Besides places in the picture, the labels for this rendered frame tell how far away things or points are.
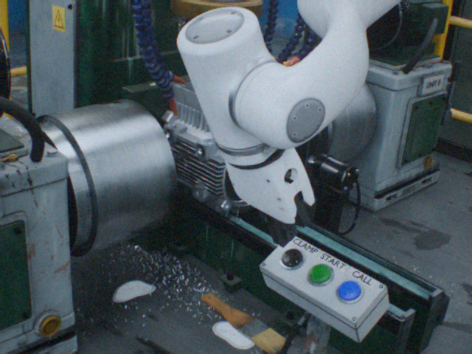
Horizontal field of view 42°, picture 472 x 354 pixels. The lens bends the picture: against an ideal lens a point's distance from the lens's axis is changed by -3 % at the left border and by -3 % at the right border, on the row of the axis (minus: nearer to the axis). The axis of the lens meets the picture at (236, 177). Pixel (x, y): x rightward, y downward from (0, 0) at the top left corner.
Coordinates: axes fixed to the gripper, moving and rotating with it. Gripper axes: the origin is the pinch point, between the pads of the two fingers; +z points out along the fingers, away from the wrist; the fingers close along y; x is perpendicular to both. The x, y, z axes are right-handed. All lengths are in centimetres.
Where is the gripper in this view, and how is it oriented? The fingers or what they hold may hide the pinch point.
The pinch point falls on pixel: (282, 228)
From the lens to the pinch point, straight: 84.2
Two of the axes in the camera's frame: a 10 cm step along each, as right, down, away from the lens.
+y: -6.9, -3.6, 6.3
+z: 2.6, 6.9, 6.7
